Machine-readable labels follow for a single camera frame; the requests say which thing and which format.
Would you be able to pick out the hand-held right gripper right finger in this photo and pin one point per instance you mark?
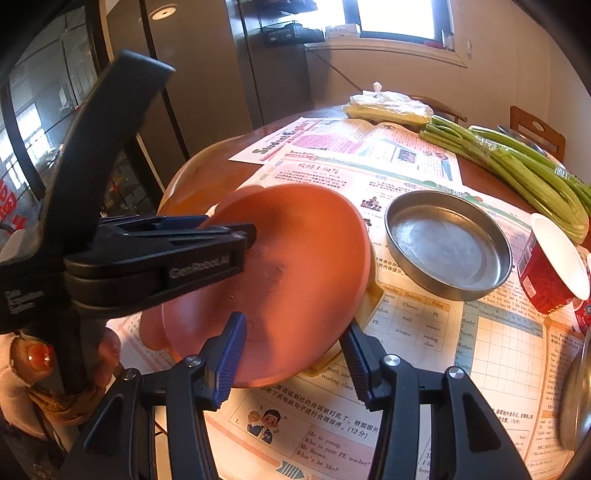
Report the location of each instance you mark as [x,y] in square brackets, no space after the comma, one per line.
[358,364]

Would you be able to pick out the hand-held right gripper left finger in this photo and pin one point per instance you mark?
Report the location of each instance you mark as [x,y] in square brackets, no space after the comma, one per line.
[228,360]

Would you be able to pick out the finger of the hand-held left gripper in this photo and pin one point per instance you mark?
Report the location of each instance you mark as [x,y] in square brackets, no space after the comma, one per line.
[207,235]
[175,221]

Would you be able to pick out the orange plastic plate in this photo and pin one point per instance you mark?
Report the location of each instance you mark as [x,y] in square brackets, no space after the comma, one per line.
[300,258]

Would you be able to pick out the round metal plate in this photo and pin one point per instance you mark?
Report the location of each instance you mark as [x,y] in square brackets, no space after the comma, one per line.
[443,244]

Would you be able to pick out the red paper bowl white inside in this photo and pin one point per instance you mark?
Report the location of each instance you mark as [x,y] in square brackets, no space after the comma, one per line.
[535,277]

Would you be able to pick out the person's left hand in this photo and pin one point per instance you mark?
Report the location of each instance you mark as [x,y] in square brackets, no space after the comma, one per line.
[34,355]

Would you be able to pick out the yellow plastic plate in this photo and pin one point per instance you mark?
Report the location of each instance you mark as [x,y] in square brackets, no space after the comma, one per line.
[376,300]

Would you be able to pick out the glass cabinet door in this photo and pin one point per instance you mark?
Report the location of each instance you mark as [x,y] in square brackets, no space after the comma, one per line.
[37,92]

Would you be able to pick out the grey refrigerator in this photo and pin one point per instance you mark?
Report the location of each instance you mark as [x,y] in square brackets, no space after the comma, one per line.
[198,69]

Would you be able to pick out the large colourful newspaper sheet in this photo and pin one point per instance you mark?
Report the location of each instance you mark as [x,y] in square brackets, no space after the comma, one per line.
[498,350]

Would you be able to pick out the newspaper sheet with pink print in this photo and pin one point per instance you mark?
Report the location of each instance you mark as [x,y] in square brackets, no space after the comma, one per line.
[346,143]

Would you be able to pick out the clear plastic bag of food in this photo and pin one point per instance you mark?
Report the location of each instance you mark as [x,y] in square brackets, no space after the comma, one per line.
[388,110]

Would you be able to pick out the shiny metal vessel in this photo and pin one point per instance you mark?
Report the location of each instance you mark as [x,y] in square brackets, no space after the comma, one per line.
[577,406]

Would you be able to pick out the red printed cup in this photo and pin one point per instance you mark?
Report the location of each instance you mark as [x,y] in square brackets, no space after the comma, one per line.
[585,318]

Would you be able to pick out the dark wooden armchair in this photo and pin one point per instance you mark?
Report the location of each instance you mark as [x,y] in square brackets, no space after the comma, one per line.
[443,107]

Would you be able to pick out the window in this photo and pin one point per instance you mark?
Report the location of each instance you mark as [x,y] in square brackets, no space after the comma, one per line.
[397,16]

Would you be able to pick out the wooden chair with cutout back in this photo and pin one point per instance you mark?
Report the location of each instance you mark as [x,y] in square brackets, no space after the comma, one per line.
[531,129]

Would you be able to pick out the white wall socket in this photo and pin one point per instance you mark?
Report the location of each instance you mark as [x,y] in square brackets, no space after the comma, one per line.
[468,49]

